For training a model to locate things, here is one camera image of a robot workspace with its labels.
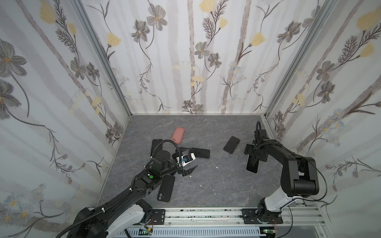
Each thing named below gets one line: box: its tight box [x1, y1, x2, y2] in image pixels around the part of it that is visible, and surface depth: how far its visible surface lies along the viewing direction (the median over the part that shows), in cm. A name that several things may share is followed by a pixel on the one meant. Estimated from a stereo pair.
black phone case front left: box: [157, 175, 176, 203], surface depth 84 cm
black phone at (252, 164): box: [245, 154, 261, 175], surface depth 93 cm
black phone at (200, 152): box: [189, 147, 211, 159], surface depth 101 cm
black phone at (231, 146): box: [223, 135, 241, 155], surface depth 104 cm
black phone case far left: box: [150, 138, 163, 157], surface depth 103 cm
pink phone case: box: [170, 126, 186, 145], surface depth 110 cm
